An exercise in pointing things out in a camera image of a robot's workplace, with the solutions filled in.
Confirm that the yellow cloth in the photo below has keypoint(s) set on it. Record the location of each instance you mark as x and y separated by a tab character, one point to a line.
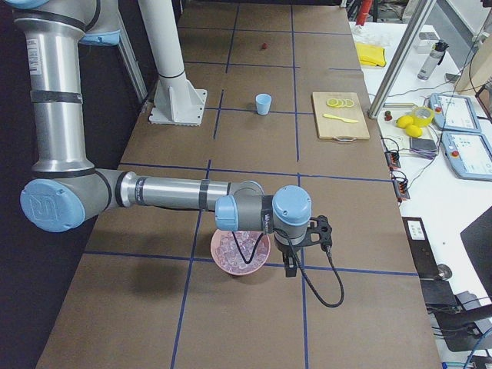
371	55

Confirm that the clear ice cubes pile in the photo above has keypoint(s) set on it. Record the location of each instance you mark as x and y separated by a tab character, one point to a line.
240	251

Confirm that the whole lemon two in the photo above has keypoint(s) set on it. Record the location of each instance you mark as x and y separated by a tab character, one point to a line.
413	131

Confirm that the whole lemon one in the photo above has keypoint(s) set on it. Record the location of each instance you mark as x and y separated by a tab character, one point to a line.
404	121

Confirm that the upper teach pendant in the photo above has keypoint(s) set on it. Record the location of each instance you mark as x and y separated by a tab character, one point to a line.
454	113

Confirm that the pink bowl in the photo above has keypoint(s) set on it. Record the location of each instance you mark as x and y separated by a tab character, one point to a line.
240	253

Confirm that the dark phone on table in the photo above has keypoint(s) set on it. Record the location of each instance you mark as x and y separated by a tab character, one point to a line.
423	146

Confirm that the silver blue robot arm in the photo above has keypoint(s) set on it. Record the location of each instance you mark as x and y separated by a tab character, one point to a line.
67	189

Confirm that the aluminium frame post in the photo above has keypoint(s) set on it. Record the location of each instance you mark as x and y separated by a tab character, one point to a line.
414	26

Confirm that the grey water bottle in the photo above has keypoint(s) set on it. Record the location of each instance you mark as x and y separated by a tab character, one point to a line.
434	59

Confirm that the yellow tape roll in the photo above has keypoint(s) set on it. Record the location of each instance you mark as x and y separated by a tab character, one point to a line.
422	116

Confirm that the wooden cutting board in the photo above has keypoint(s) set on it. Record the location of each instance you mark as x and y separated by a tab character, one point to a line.
329	129

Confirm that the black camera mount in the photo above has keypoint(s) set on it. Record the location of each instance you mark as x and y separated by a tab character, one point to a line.
319	232

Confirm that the light blue cup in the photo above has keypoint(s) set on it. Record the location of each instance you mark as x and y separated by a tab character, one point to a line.
263	103

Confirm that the teach pendant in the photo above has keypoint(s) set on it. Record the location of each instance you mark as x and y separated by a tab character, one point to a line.
469	154
454	113

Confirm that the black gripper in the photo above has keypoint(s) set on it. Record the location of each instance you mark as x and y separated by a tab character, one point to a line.
286	250

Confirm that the white pedestal column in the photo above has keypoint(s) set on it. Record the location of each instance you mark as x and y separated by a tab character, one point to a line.
176	101

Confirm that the spare strawberry one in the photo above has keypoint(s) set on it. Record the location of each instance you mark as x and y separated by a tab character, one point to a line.
388	115

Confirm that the yellow plastic knife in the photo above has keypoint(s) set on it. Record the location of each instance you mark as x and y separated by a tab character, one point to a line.
339	118

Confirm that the lower teach pendant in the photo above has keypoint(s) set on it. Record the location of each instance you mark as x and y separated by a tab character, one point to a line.
469	154

